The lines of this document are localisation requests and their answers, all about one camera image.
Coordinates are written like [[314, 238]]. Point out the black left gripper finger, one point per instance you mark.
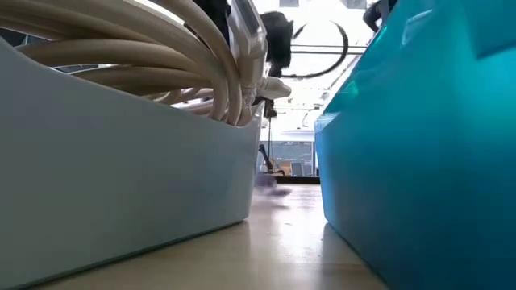
[[280, 36], [215, 10]]

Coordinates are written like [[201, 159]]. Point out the blue plastic bin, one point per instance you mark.
[[423, 161]]

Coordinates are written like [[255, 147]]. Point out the black metal table frame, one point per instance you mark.
[[298, 180]]

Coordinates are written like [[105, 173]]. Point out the white plastic bin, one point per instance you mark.
[[121, 181]]

